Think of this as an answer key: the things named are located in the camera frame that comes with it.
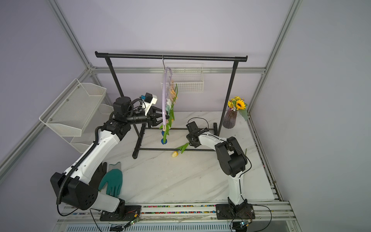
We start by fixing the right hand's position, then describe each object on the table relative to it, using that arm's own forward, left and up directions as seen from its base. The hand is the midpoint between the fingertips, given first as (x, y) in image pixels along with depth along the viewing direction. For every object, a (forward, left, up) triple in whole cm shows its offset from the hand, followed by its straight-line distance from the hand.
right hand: (191, 139), depth 101 cm
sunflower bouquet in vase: (+11, -29, +23) cm, 38 cm away
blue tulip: (-10, +16, +14) cm, 24 cm away
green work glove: (-27, +46, +2) cm, 54 cm away
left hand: (-10, +12, +35) cm, 39 cm away
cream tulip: (-8, +6, +1) cm, 10 cm away
